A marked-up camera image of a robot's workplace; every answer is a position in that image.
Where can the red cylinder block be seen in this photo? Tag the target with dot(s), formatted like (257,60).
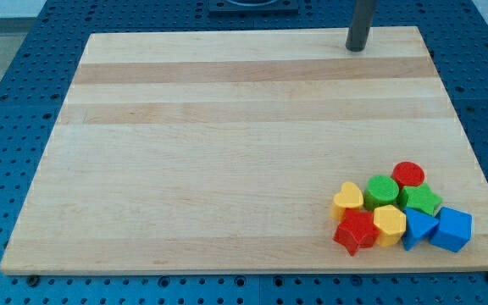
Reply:
(407,173)

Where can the yellow heart block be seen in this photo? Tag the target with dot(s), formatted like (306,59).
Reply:
(349,197)

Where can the yellow hexagon block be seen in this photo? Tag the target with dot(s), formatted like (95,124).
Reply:
(391,224)

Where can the blue triangle block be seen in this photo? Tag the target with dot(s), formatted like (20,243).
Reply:
(418,228)

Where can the blue cube block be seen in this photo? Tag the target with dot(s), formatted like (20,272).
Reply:
(454,229)

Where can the wooden board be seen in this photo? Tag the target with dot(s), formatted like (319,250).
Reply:
(219,152)

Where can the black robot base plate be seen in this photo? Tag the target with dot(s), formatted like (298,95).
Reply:
(252,6)

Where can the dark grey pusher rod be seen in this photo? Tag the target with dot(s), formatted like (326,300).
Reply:
(362,20)

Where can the green cylinder block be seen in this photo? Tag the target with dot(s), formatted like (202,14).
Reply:
(380,190)

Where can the red star block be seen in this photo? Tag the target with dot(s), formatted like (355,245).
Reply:
(356,231)

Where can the green star block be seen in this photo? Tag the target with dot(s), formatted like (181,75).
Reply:
(420,198)

